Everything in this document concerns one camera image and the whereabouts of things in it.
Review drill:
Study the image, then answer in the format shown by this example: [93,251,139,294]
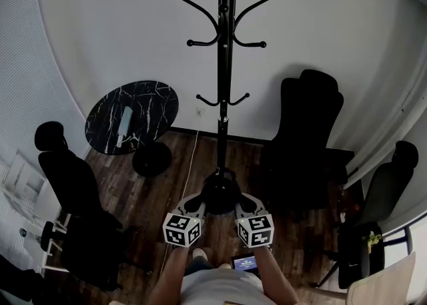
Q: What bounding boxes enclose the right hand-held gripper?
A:
[234,194,275,249]

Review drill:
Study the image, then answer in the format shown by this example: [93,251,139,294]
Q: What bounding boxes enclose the dark cap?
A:
[201,170,243,216]

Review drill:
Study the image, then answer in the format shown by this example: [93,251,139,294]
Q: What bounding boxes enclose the yellow green small object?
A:
[362,231,383,254]

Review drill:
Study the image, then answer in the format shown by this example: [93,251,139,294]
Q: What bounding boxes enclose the black high-back office chair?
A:
[260,69,344,211]

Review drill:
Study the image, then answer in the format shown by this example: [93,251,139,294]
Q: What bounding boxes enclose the white cable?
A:
[181,129,200,203]

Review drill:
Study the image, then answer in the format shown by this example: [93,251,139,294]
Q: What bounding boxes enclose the person's white shirt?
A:
[179,265,278,305]

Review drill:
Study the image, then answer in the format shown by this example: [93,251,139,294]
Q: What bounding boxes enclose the small black lit screen device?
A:
[231,254,258,274]

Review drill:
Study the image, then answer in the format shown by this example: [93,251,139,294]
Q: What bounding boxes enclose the dark framed window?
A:
[383,220,427,284]

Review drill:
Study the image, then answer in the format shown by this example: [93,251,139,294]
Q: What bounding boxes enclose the black office chair with headrest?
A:
[34,121,141,291]

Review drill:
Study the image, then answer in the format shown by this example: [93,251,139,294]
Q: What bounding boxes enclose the dark grey office chair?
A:
[316,140,420,290]

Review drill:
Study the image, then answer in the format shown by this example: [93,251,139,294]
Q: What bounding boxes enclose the light wooden chair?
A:
[346,252,417,305]

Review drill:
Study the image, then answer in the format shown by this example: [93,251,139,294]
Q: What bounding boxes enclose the white desk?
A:
[0,149,71,271]

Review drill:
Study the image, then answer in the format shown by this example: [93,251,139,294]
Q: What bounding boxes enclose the white wall pipes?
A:
[343,73,427,191]

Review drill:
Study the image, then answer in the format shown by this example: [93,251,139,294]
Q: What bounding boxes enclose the white window blinds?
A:
[0,0,87,178]

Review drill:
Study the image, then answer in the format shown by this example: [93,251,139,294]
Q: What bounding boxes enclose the person's right forearm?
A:
[256,245,300,305]

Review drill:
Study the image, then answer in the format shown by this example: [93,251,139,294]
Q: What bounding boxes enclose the person's dark trouser leg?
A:
[185,258,214,276]

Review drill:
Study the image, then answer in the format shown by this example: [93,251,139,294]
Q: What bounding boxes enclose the black marble round table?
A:
[84,79,179,178]

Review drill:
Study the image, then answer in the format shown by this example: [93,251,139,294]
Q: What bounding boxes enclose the black metal coat rack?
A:
[172,0,272,178]

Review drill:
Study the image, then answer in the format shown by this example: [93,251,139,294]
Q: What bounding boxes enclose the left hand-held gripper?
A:
[162,194,208,249]

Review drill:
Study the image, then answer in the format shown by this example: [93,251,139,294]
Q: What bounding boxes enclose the person's left forearm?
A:
[151,245,191,305]

